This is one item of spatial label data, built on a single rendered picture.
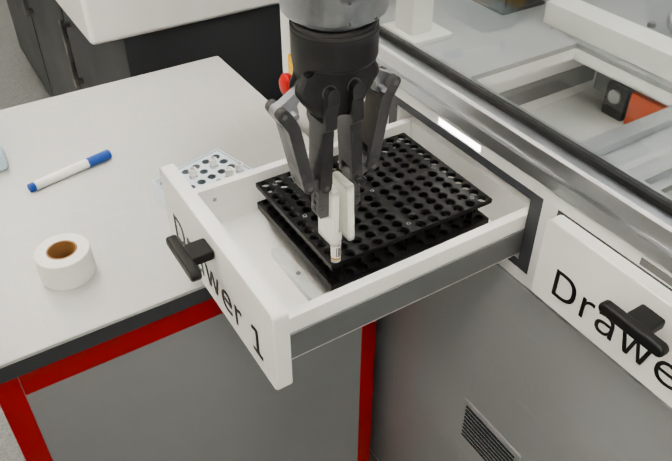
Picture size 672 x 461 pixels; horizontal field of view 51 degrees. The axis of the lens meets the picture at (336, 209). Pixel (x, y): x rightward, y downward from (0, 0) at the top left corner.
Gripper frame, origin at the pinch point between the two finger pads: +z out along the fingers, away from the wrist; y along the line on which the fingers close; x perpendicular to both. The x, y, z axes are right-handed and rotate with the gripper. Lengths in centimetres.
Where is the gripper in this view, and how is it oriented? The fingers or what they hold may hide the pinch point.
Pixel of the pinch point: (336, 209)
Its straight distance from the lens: 70.6
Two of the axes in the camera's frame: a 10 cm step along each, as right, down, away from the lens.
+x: -5.3, -5.2, 6.8
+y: 8.5, -3.3, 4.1
